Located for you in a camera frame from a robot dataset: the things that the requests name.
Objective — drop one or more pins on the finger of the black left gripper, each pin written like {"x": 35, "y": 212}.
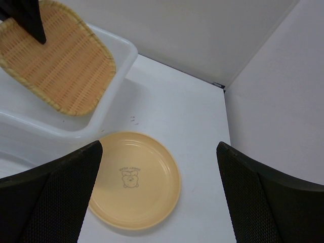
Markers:
{"x": 27, "y": 14}

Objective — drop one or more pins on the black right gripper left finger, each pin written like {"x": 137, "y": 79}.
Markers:
{"x": 48, "y": 203}

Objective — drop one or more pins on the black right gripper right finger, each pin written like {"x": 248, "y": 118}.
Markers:
{"x": 267, "y": 205}

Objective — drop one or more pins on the square woven bamboo tray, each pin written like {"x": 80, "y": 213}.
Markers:
{"x": 70, "y": 72}

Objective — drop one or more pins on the translucent white plastic bin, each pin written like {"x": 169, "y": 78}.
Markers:
{"x": 33, "y": 133}

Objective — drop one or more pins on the yellow plastic plate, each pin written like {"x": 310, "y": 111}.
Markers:
{"x": 138, "y": 183}

